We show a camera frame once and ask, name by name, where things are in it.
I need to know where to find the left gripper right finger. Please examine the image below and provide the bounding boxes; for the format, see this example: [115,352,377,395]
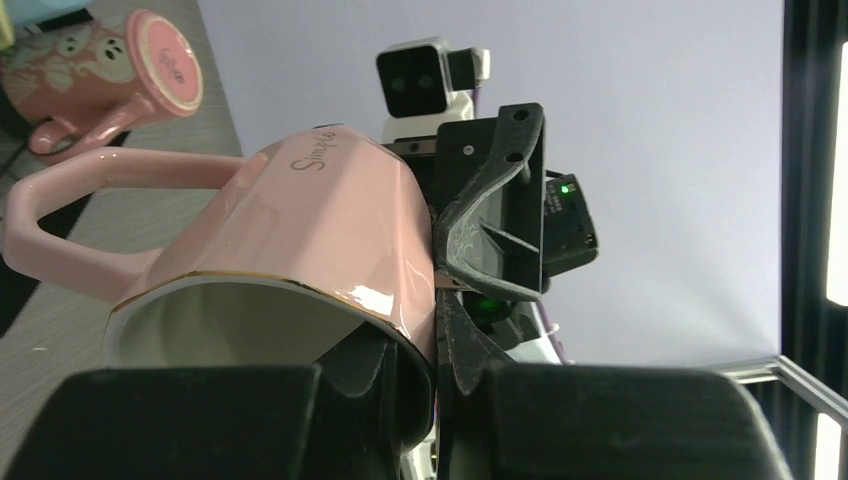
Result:
[436,291,791,479]

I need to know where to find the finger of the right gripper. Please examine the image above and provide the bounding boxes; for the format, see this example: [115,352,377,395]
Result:
[432,103,545,301]

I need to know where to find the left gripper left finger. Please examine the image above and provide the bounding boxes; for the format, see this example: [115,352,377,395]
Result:
[6,327,398,479]

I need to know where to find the light pink faceted mug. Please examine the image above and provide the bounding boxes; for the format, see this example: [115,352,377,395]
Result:
[2,125,435,451]

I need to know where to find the pink patterned mug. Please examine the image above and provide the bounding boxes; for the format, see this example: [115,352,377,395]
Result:
[1,9,204,165]

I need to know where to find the light blue faceted mug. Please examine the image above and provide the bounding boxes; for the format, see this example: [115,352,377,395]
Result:
[2,0,90,27]

